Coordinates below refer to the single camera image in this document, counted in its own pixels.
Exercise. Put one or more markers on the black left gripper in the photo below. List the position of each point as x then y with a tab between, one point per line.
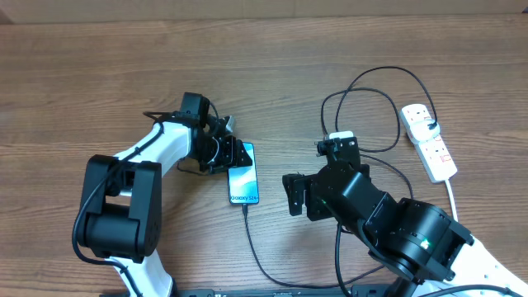
231	147

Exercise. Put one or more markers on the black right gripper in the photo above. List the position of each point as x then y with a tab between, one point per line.
313	208

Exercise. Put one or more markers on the blue Samsung Galaxy smartphone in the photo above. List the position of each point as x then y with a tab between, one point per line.
242	181

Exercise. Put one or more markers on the white power strip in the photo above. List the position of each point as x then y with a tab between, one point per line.
434	154

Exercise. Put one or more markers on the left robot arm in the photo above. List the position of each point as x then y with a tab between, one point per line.
119	221

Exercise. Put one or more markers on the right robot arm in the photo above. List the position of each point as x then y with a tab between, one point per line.
430	252

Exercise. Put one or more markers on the white charger plug adapter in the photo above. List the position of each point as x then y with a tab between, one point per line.
424	130

